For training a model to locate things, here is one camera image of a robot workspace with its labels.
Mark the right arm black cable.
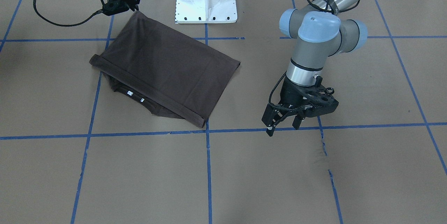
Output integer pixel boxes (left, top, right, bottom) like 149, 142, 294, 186
33, 0, 105, 27

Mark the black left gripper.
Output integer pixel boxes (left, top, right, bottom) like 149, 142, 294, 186
262, 77, 322, 137

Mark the dark brown t-shirt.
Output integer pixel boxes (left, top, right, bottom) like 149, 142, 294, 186
89, 11, 240, 128

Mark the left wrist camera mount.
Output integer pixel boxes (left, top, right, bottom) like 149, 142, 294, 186
303, 75, 339, 117

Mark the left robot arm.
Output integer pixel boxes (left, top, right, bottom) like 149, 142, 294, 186
262, 0, 368, 136

